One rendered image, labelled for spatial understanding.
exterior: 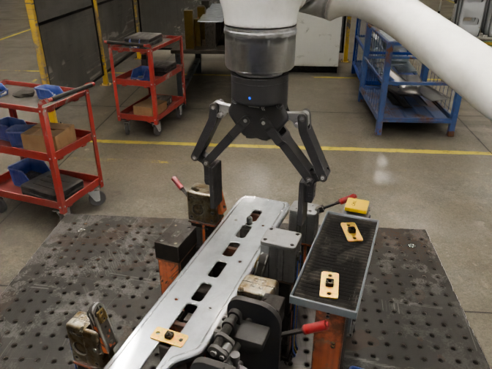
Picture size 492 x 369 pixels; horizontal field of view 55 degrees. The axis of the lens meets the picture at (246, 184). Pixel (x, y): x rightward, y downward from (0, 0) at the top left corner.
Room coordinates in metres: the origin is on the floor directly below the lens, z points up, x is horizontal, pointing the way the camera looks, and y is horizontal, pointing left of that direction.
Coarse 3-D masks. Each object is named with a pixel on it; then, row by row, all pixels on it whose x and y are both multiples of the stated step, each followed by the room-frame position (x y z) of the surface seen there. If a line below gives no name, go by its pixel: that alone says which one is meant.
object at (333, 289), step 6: (324, 276) 0.82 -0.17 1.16; (336, 276) 0.82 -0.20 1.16; (324, 282) 0.80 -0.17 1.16; (330, 282) 0.79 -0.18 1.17; (336, 282) 0.80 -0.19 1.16; (324, 288) 0.78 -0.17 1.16; (330, 288) 0.78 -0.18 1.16; (336, 288) 0.78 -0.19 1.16; (324, 294) 0.76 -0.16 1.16; (336, 294) 0.76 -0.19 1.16
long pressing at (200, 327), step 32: (224, 224) 1.29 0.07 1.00; (256, 224) 1.29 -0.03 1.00; (224, 256) 1.11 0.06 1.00; (256, 256) 1.11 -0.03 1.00; (192, 288) 0.97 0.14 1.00; (224, 288) 0.97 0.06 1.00; (160, 320) 0.86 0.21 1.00; (192, 320) 0.86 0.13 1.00; (128, 352) 0.76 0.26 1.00; (192, 352) 0.75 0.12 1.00
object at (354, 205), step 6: (348, 198) 1.17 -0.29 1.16; (354, 198) 1.17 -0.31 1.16; (348, 204) 1.14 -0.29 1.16; (354, 204) 1.13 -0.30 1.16; (360, 204) 1.14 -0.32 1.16; (366, 204) 1.14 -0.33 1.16; (348, 210) 1.12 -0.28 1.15; (354, 210) 1.11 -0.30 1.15; (360, 210) 1.11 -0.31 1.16; (366, 210) 1.10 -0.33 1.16
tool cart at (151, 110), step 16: (144, 32) 5.08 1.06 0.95; (112, 48) 4.61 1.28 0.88; (128, 48) 4.55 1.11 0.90; (144, 48) 4.67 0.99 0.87; (112, 64) 4.60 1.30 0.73; (144, 64) 4.90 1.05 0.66; (160, 64) 5.04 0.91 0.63; (176, 64) 5.20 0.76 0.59; (128, 80) 4.56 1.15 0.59; (144, 80) 4.63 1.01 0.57; (160, 80) 4.66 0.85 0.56; (160, 96) 5.14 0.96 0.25; (176, 96) 5.20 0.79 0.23; (128, 112) 4.79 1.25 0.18; (144, 112) 4.62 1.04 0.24; (160, 112) 4.71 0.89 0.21; (176, 112) 5.08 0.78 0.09; (128, 128) 4.61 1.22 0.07; (160, 128) 4.61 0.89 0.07
